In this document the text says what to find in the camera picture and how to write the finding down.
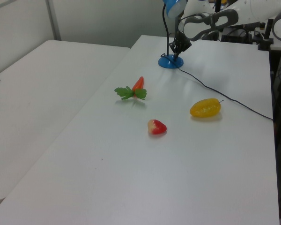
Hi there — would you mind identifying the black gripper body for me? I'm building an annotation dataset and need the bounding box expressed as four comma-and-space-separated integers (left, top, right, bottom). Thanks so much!
172, 30, 193, 53

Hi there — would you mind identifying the blue desk lamp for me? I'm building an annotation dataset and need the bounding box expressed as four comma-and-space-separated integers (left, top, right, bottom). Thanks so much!
157, 0, 187, 69

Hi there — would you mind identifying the orange toy carrot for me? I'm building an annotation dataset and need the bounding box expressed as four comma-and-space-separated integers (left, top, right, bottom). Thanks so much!
114, 76, 148, 101

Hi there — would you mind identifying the black electronics box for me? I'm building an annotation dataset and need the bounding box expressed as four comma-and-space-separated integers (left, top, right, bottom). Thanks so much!
221, 25, 253, 43

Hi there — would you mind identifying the yellow toy starfruit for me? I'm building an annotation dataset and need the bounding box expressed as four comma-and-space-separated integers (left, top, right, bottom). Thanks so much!
189, 98, 224, 118

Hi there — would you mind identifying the red yellow toy peach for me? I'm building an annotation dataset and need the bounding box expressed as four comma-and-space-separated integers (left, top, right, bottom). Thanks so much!
147, 119, 168, 135

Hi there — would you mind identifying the black stand beside robot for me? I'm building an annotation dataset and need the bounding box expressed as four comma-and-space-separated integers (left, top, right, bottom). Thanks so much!
258, 18, 274, 51

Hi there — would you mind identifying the white side table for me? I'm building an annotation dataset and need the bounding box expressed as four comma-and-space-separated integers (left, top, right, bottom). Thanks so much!
0, 39, 132, 205

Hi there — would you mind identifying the black lamp power cable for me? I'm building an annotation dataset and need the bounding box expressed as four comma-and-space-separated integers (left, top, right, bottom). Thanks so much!
177, 67, 274, 121

